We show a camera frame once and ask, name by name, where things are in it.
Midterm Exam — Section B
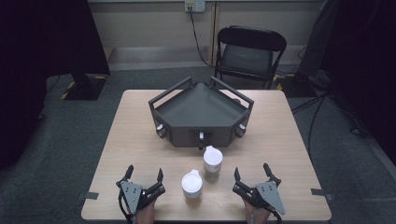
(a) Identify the right hand-held gripper cable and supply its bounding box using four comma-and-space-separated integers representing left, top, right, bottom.
269, 206, 284, 224

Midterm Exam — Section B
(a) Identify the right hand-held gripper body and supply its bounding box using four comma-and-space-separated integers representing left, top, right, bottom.
232, 179, 286, 216

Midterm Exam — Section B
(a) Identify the dark grey corner tray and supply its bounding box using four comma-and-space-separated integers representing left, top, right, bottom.
148, 75, 255, 150

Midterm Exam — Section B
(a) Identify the black curtain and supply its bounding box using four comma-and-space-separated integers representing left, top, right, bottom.
0, 0, 111, 172
297, 0, 396, 158

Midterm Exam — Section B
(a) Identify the black power cable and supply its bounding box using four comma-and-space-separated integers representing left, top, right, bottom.
187, 6, 217, 68

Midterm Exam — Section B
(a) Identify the left hand-held gripper cable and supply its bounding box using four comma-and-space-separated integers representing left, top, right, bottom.
117, 188, 134, 224

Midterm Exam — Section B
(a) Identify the hand-held gripper cable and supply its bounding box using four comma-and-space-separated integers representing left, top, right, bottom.
117, 188, 134, 224
269, 206, 284, 224

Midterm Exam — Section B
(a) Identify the white-capped bottle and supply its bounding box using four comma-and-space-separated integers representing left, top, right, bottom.
181, 169, 204, 208
203, 145, 224, 184

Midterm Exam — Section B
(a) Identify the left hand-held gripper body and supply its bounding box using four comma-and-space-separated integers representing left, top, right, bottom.
116, 179, 166, 216

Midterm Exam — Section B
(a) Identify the person's right hand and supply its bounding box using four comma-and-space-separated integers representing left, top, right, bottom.
243, 200, 273, 224

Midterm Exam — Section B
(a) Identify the black stand base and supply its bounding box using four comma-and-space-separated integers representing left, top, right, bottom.
60, 73, 108, 102
273, 72, 318, 99

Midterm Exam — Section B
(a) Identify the black folding chair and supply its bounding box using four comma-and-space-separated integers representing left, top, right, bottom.
214, 25, 288, 91

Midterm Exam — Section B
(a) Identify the grey tape strip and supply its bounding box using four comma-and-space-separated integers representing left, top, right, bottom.
77, 190, 100, 201
310, 188, 335, 202

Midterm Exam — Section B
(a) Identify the white wall socket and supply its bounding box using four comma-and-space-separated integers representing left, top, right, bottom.
184, 0, 206, 14

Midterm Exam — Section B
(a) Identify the person's left hand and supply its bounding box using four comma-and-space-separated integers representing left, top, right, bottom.
134, 200, 157, 224

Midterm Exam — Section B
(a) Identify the black floor cable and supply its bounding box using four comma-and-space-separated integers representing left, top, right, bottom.
290, 91, 332, 158

